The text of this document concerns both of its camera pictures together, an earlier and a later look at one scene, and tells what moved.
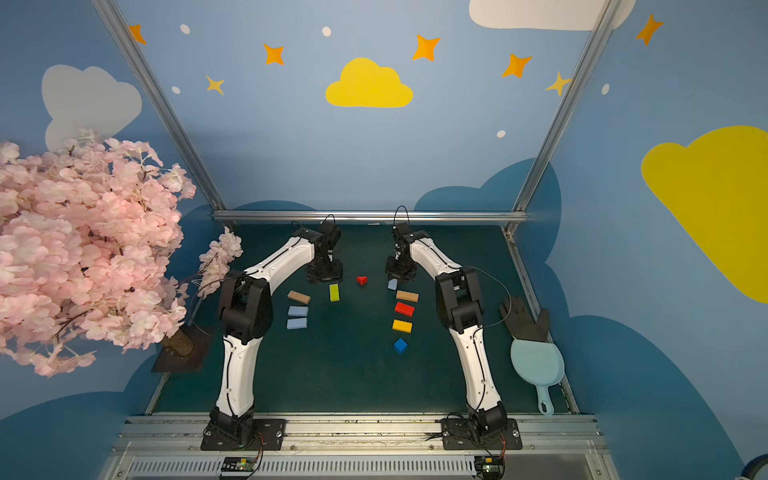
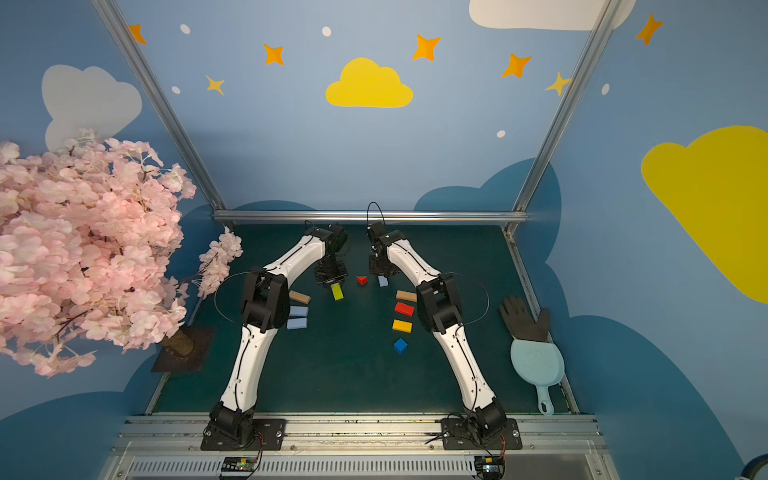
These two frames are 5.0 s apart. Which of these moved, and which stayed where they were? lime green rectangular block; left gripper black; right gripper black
Moved: right gripper black
Stayed: left gripper black; lime green rectangular block
